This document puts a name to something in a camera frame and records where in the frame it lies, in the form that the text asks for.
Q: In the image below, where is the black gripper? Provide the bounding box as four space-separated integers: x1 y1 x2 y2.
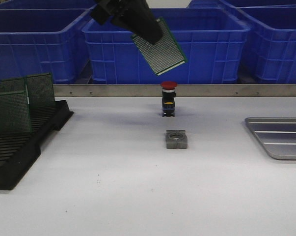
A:
90 0 163 45

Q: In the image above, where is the green board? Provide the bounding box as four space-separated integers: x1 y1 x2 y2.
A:
26 73 55 109
0 90 32 135
131 17 187 76
0 77 27 93

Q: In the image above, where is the green board front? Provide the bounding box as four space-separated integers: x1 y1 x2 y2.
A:
0 90 32 135

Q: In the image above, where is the black slotted board rack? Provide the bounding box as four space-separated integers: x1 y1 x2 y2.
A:
0 87 73 190

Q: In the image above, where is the silver metal tray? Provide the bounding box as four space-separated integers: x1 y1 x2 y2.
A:
245 118 296 160

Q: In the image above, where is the blue bin back right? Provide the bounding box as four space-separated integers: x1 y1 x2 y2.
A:
188 0 296 8

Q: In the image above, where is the blue plastic bin centre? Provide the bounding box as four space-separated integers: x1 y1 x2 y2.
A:
82 8 249 85

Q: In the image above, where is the blue plastic bin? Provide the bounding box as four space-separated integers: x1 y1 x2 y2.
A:
82 8 249 85
0 9 90 84
238 7 296 84

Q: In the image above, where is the red emergency stop button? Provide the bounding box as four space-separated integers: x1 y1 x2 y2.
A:
160 81 178 117

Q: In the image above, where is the blue plastic bin left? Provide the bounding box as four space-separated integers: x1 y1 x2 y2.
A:
0 9 90 84

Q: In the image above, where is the blue bin back left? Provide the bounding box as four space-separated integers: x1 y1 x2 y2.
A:
0 0 96 10

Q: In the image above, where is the grey metal clamp block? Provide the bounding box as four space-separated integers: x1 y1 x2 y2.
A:
165 130 188 149

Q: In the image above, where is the blue plastic bin right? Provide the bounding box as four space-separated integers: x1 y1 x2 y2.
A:
238 7 296 84

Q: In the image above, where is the metal table edge rail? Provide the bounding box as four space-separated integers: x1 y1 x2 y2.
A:
54 84 296 97

